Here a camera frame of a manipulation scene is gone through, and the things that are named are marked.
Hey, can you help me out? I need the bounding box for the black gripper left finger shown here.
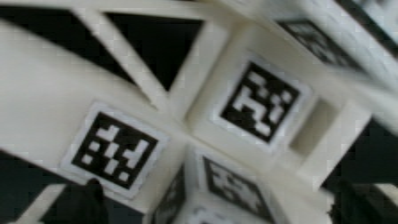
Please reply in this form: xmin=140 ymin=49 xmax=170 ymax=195
xmin=10 ymin=178 xmax=111 ymax=224

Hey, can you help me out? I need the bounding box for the white chair back frame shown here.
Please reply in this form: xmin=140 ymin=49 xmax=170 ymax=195
xmin=0 ymin=0 xmax=398 ymax=214

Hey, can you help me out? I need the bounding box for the white chair seat block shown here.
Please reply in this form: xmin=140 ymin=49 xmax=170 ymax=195
xmin=186 ymin=24 xmax=371 ymax=186

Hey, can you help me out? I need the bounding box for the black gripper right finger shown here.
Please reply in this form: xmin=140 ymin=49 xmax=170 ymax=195
xmin=330 ymin=181 xmax=398 ymax=224

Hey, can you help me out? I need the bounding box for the small white tagged cube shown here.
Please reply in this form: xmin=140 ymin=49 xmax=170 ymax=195
xmin=260 ymin=0 xmax=398 ymax=130
xmin=147 ymin=146 xmax=283 ymax=224

